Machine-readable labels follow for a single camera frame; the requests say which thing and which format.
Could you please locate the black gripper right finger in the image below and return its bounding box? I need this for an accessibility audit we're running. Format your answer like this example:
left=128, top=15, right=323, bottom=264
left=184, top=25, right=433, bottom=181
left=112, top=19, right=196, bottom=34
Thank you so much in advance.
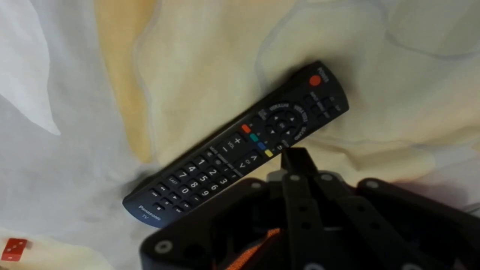
left=298, top=147, right=480, bottom=270

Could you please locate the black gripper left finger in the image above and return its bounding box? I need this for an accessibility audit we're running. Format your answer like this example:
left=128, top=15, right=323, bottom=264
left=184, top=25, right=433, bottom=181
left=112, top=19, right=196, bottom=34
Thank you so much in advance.
left=137, top=145, right=302, bottom=270

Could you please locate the black TV remote control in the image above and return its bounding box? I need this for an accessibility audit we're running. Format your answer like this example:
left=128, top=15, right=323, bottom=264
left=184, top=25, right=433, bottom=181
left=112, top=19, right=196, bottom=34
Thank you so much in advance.
left=121, top=60, right=350, bottom=229

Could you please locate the orange cloth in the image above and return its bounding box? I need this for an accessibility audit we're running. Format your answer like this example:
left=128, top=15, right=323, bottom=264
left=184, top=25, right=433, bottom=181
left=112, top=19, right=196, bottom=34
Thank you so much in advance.
left=223, top=226, right=281, bottom=270

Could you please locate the leaf-patterned white yellow bedsheet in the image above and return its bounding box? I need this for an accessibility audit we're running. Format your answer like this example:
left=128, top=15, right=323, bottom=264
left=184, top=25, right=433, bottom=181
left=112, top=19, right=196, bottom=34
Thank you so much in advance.
left=0, top=0, right=480, bottom=270

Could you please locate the small red die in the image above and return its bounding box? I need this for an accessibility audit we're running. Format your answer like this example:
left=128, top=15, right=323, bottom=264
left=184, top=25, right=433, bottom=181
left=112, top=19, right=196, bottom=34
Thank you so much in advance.
left=0, top=237, right=29, bottom=264

